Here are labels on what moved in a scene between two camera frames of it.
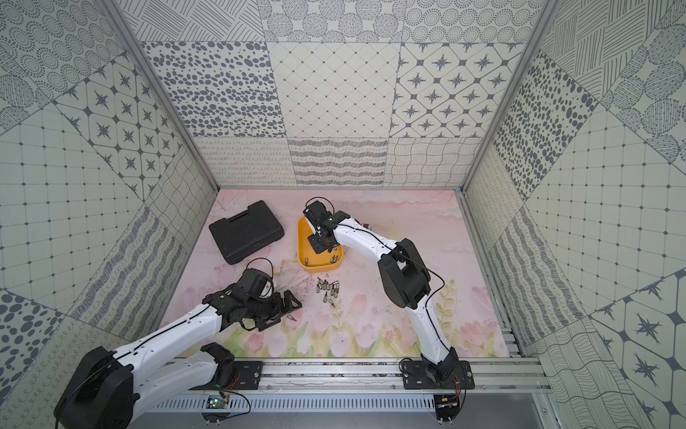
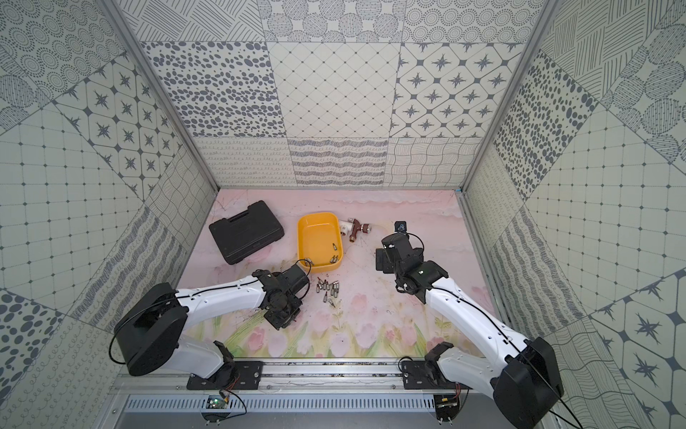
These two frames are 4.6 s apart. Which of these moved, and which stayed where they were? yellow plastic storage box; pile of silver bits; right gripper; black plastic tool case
Moved: right gripper
Stayed: black plastic tool case; pile of silver bits; yellow plastic storage box
